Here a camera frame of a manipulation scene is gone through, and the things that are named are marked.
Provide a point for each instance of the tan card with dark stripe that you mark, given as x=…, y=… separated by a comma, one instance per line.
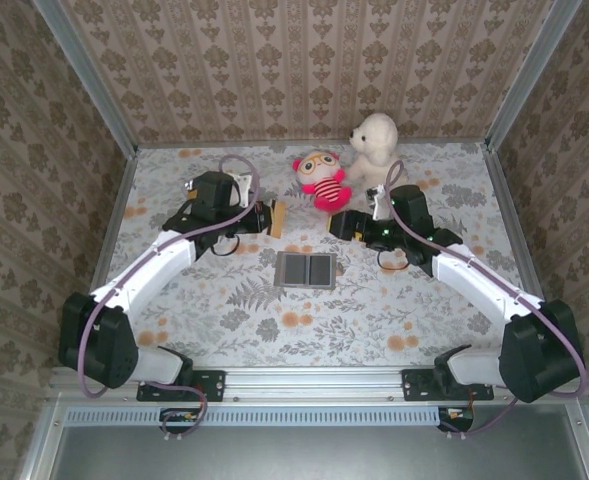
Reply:
x=277, y=220

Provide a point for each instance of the grey card holder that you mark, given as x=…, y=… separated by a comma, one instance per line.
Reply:
x=296, y=270

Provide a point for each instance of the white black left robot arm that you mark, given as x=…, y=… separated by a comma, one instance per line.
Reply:
x=159, y=275

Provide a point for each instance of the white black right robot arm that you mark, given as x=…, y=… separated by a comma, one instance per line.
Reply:
x=474, y=285

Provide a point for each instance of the pink striped plush doll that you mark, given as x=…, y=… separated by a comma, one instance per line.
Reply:
x=319, y=170

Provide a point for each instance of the white plush dog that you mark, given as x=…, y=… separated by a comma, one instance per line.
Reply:
x=379, y=145

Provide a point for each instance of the black connector board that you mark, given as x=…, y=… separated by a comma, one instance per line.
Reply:
x=456, y=420
x=179, y=422

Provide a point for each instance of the grey metal panel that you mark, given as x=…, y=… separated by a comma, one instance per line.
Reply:
x=299, y=455

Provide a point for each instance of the thin aluminium rail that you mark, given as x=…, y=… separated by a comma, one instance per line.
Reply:
x=274, y=144

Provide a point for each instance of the aluminium side rail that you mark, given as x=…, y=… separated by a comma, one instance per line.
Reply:
x=108, y=250
x=523, y=250

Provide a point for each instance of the long aluminium rail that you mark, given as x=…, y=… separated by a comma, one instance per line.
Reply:
x=314, y=382

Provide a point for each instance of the aluminium frame post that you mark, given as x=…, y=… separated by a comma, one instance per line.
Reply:
x=90, y=80
x=530, y=75

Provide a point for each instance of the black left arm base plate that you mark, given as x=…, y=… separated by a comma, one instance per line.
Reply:
x=214, y=385

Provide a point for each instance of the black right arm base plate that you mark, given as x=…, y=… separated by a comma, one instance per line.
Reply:
x=416, y=385

